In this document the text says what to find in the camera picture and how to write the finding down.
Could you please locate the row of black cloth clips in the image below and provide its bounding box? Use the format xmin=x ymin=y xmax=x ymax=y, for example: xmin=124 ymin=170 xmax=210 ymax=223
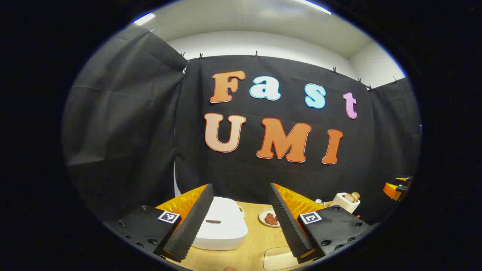
xmin=147 ymin=27 xmax=399 ymax=91

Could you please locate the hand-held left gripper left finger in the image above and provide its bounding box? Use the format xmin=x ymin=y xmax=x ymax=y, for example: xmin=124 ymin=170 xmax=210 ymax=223
xmin=110 ymin=183 xmax=215 ymax=263

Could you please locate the black backdrop cloth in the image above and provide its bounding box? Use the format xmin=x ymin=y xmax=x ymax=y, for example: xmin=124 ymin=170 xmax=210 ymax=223
xmin=62 ymin=24 xmax=421 ymax=226

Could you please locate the white rice cooker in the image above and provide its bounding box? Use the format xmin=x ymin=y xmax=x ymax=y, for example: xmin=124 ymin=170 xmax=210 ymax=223
xmin=191 ymin=196 xmax=249 ymax=251

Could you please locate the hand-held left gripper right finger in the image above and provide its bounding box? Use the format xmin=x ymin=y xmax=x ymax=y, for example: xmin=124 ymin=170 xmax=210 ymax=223
xmin=268 ymin=183 xmax=372 ymax=264

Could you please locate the clear plastic rice container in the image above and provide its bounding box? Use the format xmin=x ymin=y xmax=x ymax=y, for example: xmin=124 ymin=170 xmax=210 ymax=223
xmin=263 ymin=247 xmax=302 ymax=271

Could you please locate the white oval plate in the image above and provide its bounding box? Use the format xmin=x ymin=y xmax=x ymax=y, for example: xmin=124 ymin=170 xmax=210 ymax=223
xmin=258 ymin=209 xmax=281 ymax=228

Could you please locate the white toaster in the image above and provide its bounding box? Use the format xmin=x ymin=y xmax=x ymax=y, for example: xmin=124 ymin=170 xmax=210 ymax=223
xmin=331 ymin=192 xmax=361 ymax=214

